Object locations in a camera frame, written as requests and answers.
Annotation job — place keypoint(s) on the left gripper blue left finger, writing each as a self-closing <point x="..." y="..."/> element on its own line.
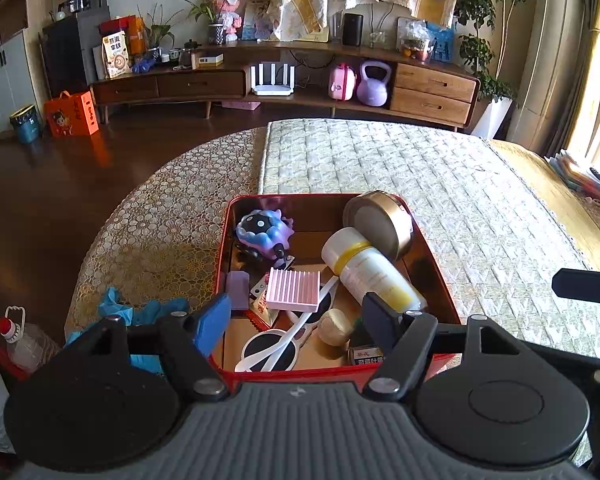
<point x="211" y="322"/>

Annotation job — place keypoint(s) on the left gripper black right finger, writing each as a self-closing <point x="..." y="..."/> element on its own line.
<point x="381" y="322"/>

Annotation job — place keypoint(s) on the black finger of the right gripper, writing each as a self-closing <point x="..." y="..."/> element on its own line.
<point x="576" y="284"/>

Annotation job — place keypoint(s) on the pink sticky note pad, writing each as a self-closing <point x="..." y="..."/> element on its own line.
<point x="291" y="290"/>

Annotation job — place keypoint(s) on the red white snack packet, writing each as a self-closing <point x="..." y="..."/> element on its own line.
<point x="261" y="316"/>

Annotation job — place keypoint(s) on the purple eraser block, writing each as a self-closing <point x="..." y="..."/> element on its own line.
<point x="237" y="288"/>

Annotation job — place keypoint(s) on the white yellow lotion bottle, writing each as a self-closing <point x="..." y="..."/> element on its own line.
<point x="362" y="268"/>

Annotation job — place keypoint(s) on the blue cloth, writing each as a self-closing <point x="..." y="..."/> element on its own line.
<point x="112" y="304"/>

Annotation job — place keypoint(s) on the gold round tin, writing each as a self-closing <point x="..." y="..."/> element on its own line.
<point x="383" y="220"/>

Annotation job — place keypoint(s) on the quilted cream table mat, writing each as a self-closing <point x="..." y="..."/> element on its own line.
<point x="496" y="242"/>

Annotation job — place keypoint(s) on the purple monster toy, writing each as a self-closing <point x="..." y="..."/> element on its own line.
<point x="266" y="233"/>

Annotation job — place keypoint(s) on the stack of colourful folders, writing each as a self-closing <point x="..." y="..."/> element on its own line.
<point x="573" y="175"/>

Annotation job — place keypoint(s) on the plastic water bottle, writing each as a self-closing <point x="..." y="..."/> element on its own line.
<point x="28" y="346"/>

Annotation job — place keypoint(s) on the purple kettlebell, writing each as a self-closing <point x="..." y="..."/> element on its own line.
<point x="373" y="91"/>

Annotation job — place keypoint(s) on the wooden TV cabinet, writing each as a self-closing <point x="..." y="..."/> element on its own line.
<point x="298" y="72"/>

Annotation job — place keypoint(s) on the pink toy case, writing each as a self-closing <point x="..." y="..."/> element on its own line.
<point x="342" y="82"/>

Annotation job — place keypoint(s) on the white wifi router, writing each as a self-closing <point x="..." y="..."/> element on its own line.
<point x="271" y="79"/>

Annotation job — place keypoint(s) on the orange gift bag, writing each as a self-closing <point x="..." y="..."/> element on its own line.
<point x="71" y="115"/>

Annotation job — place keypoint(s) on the teal waste bin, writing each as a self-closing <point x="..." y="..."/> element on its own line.
<point x="25" y="124"/>

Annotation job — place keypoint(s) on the blue gift bag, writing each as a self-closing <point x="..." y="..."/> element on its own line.
<point x="443" y="42"/>

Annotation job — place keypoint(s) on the bag of fruit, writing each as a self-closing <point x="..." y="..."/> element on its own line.
<point x="414" y="39"/>

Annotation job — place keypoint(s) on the cereal box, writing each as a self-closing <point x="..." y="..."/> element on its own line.
<point x="115" y="55"/>

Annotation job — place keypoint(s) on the black cylinder speaker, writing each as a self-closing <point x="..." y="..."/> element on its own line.
<point x="352" y="29"/>

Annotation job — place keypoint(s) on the potted green tree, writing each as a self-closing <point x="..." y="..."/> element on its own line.
<point x="482" y="49"/>

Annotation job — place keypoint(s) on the black mini fridge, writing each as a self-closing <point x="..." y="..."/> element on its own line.
<point x="67" y="51"/>

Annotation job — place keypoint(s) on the pink doll figure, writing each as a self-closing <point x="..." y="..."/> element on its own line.
<point x="227" y="14"/>

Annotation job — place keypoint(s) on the white frame sunglasses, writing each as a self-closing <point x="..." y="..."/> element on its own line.
<point x="271" y="355"/>

